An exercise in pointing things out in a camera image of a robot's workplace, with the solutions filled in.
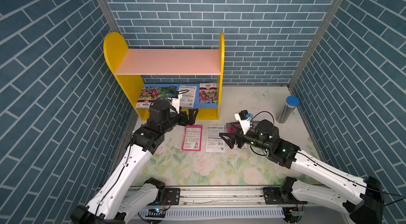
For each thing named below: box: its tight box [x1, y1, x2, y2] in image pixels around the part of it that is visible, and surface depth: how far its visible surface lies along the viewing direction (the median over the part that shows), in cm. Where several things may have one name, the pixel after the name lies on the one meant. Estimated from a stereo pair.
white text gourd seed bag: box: [205, 125, 226, 153], surface depth 93 cm
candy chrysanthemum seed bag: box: [135, 86, 160, 109], surface depth 100 cm
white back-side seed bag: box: [178, 85, 197, 108], surface depth 98 cm
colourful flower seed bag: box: [199, 82, 218, 104], surface depth 99 cm
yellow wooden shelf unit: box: [103, 31, 225, 121], surface depth 83 cm
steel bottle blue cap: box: [275, 95, 300, 125], surface depth 91 cm
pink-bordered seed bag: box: [181, 124, 203, 152], surface depth 95 cm
